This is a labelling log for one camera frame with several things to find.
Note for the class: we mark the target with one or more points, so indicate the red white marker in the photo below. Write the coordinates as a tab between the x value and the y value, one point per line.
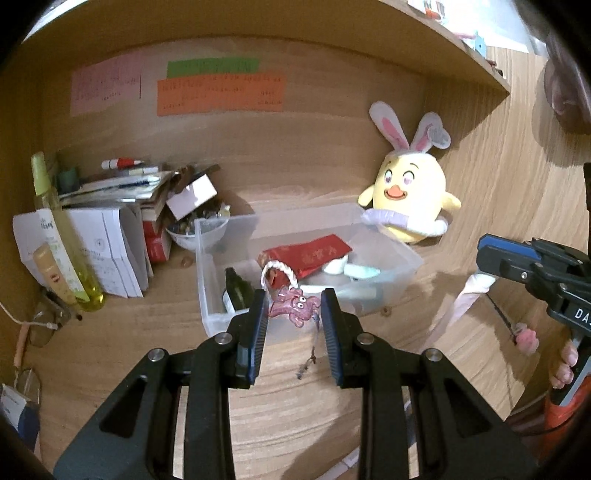
121	163

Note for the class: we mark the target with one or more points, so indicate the small white box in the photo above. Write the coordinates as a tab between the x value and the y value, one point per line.
191	197

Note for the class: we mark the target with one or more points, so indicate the person's hand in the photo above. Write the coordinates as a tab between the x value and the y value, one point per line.
561	366

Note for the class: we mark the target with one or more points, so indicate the green paper note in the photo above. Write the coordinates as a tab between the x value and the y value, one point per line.
211	65

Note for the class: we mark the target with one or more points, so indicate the pink paper note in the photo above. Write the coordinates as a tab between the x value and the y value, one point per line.
101	85

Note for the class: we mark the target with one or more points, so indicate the white booklets stack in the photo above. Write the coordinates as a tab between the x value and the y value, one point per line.
111	239

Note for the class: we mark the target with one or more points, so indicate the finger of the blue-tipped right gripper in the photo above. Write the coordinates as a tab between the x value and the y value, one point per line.
508	245

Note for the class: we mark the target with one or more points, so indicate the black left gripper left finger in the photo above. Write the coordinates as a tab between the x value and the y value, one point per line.
131	435

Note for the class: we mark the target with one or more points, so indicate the red envelope packet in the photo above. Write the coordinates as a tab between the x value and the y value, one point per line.
308	257

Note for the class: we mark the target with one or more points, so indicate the pink cosmetic tube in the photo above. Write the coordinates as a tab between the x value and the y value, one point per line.
477	285

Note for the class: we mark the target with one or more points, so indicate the yellow chick bunny plush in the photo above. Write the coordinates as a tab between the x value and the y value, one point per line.
409	196

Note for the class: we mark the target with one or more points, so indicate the teal squeeze tube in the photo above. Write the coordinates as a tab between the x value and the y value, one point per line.
360	272

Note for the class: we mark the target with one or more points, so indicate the dark green glass bottle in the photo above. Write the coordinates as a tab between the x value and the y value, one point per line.
238	293

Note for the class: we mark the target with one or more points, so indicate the clear plastic storage bin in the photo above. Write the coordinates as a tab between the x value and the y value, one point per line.
247	235

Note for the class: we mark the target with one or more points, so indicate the yellow liquid spray bottle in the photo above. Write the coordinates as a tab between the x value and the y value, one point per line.
62	239

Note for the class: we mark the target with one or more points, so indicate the red book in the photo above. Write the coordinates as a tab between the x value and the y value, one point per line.
157	241

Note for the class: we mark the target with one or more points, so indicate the white bowl of trinkets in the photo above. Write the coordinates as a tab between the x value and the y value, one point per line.
193	231

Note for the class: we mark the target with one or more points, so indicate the orange paper note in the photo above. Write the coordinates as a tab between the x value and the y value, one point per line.
208	93

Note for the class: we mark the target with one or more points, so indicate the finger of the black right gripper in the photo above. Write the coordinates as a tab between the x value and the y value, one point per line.
505	264

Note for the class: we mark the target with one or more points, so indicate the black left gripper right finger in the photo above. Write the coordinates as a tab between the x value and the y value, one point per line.
459	435

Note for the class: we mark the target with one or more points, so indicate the wooden shelf board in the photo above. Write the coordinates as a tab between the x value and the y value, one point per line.
392	31

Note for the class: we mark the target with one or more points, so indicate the beige cream tube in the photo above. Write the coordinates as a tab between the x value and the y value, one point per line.
52	275

